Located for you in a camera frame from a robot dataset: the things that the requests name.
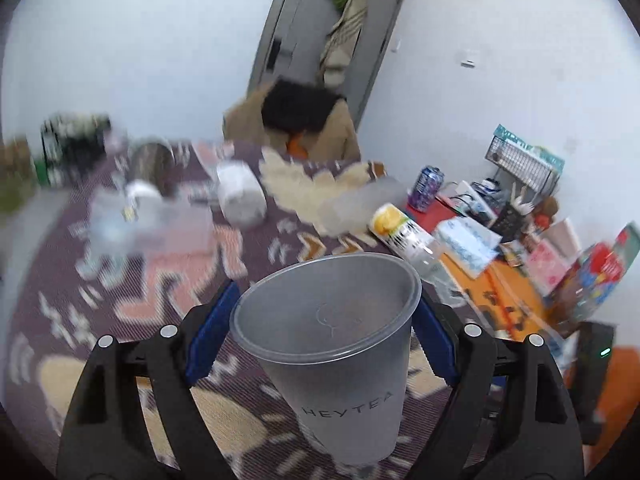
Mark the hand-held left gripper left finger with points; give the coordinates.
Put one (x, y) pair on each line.
(212, 332)

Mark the striped beige scarf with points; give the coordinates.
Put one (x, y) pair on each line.
(345, 25)

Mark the yellow label plastic bottle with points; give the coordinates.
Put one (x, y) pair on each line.
(405, 240)

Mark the pink packet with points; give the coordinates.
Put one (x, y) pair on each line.
(547, 265)

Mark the clear plastic cup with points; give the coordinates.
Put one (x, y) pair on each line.
(365, 205)

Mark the metal pot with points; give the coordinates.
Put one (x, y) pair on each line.
(152, 165)

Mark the purple drink can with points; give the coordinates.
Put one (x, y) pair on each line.
(426, 187)

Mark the patterned purple blanket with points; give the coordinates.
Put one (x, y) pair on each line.
(150, 300)

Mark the cream fluffy cloth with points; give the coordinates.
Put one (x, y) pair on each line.
(310, 185)

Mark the blue white tissue packet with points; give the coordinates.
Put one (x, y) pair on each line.
(465, 245)

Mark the orange mat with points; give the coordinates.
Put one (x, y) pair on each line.
(505, 295)

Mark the white paper roll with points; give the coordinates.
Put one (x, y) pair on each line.
(240, 192)

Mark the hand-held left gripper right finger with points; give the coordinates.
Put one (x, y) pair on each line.
(436, 342)

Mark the clear plastic bottle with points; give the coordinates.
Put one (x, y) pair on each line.
(145, 220)

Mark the colourful printed box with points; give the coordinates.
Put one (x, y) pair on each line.
(595, 275)

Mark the black crate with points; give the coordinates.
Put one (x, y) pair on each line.
(75, 145)

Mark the orange cloth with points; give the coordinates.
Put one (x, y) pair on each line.
(622, 390)

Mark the black pen holder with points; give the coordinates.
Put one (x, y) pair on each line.
(512, 220)

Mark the frosted plastic cup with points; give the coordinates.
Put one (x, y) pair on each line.
(340, 365)

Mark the grey door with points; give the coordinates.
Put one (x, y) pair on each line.
(295, 20)

